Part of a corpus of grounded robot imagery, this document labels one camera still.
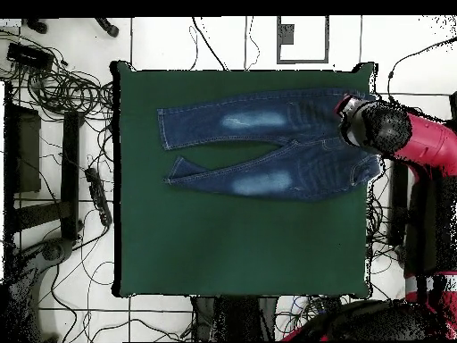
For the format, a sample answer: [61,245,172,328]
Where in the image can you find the blue denim jeans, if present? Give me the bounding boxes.
[156,87,383,203]

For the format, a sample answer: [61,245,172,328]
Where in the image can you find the black upright bar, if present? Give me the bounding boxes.
[388,160,410,247]

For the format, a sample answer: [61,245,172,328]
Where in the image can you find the dark green table cloth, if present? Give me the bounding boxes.
[110,60,378,299]

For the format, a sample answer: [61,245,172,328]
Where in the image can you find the black metal column stand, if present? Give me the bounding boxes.
[192,295,278,342]

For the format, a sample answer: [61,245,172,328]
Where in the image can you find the black stand foot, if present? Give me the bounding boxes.
[94,17,120,38]
[26,17,48,35]

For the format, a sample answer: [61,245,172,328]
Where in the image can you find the black power strip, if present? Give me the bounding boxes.
[84,166,112,227]

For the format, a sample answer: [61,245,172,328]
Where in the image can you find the black electronics box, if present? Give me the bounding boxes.
[5,42,55,71]

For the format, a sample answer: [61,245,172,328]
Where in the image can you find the grey chair base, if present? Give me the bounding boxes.
[4,238,77,341]

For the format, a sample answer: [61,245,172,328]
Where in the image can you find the grey square frame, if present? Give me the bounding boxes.
[276,15,330,65]

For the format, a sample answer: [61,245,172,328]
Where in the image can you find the black frame stand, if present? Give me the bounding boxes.
[3,81,85,247]

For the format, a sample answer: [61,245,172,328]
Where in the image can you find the black cable tangle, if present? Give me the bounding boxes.
[0,30,115,121]

